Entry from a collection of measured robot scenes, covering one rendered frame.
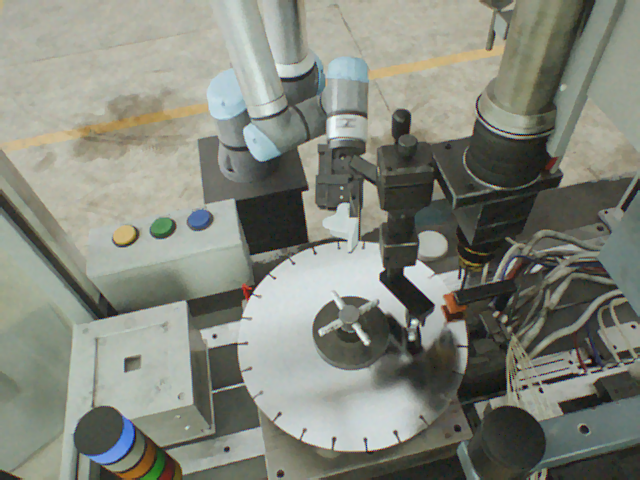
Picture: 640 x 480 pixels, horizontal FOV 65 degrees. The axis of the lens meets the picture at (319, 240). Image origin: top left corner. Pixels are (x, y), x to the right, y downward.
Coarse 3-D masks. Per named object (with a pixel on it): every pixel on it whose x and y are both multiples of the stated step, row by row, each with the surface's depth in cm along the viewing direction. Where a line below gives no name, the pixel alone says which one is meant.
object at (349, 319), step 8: (336, 296) 71; (336, 304) 71; (344, 304) 70; (368, 304) 70; (376, 304) 70; (344, 312) 69; (352, 312) 69; (360, 312) 69; (336, 320) 69; (344, 320) 68; (352, 320) 68; (360, 320) 70; (328, 328) 68; (344, 328) 69; (352, 328) 69; (360, 328) 68; (360, 336) 67; (368, 344) 67
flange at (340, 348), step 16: (352, 304) 74; (320, 320) 73; (368, 320) 72; (384, 320) 73; (320, 336) 72; (336, 336) 71; (352, 336) 70; (368, 336) 71; (384, 336) 71; (320, 352) 70; (336, 352) 70; (352, 352) 70; (368, 352) 70
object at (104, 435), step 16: (96, 416) 46; (112, 416) 46; (80, 432) 46; (96, 432) 46; (112, 432) 45; (128, 432) 47; (80, 448) 45; (96, 448) 45; (112, 448) 45; (128, 448) 47
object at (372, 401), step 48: (288, 288) 78; (336, 288) 77; (384, 288) 77; (432, 288) 76; (240, 336) 74; (288, 336) 73; (432, 336) 71; (288, 384) 69; (336, 384) 68; (384, 384) 68; (432, 384) 67; (288, 432) 65; (336, 432) 64; (384, 432) 64
